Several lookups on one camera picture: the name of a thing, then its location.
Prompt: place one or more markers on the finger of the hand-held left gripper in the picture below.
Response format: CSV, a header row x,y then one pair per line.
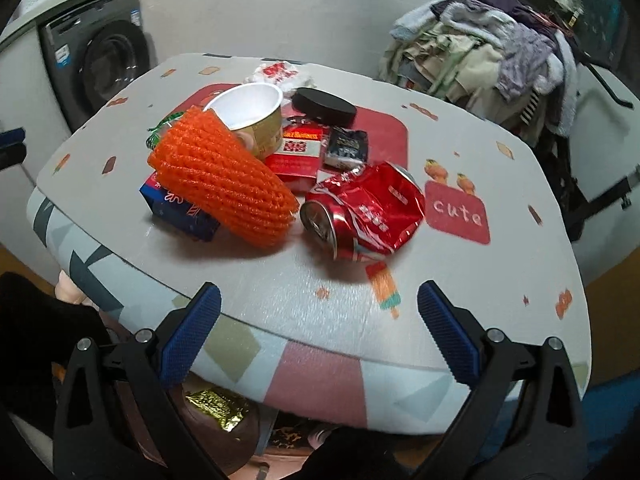
x,y
11,152

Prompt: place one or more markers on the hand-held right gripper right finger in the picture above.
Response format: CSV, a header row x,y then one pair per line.
x,y
447,330

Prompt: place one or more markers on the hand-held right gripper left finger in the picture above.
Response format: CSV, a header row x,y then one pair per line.
x,y
192,330

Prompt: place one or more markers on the blue printed carton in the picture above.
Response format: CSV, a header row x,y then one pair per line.
x,y
175,210

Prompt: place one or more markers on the crushed red soda can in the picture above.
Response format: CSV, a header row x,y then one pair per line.
x,y
370,210

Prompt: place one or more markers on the green plastic wrapper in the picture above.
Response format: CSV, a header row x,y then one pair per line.
x,y
160,130

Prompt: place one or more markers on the orange foam net sleeve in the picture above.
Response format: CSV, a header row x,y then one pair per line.
x,y
220,175

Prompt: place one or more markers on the red cardboard box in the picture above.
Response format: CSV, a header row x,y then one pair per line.
x,y
295,160

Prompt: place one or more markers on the black tissue packet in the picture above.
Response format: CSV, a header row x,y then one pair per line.
x,y
347,147

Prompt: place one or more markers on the white and gold paper bowl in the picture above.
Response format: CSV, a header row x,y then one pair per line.
x,y
250,105

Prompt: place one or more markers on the white and red plastic wrapper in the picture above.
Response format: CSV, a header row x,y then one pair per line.
x,y
277,74

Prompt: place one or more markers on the gold foil wrapper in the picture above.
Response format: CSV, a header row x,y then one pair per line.
x,y
215,405

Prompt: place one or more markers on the brown round bin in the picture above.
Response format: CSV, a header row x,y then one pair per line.
x,y
240,440

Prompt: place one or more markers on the dark grey washing machine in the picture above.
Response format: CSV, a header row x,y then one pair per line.
x,y
105,65

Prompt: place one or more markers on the black exercise bike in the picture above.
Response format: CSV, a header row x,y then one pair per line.
x,y
565,185

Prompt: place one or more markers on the black round lid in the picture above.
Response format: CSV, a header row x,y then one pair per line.
x,y
325,105

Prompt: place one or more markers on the pile of clothes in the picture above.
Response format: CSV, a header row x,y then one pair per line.
x,y
475,60

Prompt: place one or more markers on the small pale hanging object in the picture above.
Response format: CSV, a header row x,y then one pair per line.
x,y
569,7

